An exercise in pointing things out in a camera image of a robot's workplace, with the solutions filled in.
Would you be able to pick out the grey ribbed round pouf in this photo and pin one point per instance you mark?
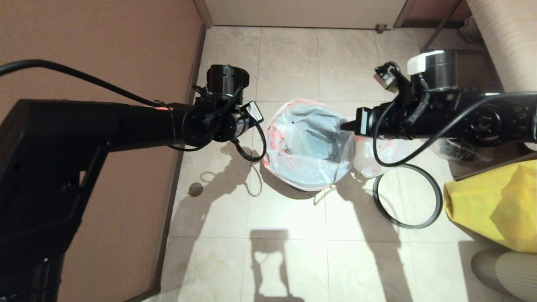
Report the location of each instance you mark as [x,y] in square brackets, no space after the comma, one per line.
[512,272]

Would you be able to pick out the clear plastic bag dark contents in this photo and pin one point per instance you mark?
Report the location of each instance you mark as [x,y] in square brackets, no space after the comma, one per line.
[461,153]

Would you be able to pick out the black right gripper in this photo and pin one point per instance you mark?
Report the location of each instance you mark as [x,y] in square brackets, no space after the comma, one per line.
[377,122]

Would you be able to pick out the round metal floor drain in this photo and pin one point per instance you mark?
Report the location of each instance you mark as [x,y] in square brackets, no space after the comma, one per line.
[195,189]

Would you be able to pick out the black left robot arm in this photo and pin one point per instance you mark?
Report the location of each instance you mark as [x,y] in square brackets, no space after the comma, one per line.
[84,126]

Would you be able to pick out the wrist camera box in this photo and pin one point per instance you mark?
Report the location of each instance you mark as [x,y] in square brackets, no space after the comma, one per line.
[254,112]
[362,121]

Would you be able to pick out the dark brown wooden board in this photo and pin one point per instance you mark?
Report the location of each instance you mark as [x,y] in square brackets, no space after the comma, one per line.
[495,167]

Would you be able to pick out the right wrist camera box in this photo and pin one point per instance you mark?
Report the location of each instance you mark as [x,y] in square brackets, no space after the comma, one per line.
[362,121]

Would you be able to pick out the yellow fabric bag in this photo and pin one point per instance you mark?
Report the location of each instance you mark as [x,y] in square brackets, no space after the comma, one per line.
[486,205]

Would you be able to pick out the white plastic bag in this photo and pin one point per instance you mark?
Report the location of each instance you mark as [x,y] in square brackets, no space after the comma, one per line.
[302,167]

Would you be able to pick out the grey mesh bundle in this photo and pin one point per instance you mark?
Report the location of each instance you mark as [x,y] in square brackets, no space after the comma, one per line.
[470,29]

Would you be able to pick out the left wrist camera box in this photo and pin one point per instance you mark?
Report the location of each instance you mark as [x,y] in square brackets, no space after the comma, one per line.
[254,112]

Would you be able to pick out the small metal door stop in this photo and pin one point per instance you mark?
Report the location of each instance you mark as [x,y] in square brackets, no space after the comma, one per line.
[381,28]

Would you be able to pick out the dark metal frame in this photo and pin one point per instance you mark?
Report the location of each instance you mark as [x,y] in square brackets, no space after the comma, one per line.
[436,31]

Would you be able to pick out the beige striped furniture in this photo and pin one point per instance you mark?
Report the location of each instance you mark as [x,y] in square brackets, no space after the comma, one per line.
[512,46]

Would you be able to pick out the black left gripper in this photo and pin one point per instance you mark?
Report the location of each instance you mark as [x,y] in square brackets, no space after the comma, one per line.
[244,125]

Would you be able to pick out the used white bag red trim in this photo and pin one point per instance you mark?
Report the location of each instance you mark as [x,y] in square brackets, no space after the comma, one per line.
[390,153]

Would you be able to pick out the small silver connector block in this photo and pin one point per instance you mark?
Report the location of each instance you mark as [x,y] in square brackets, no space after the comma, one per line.
[386,77]

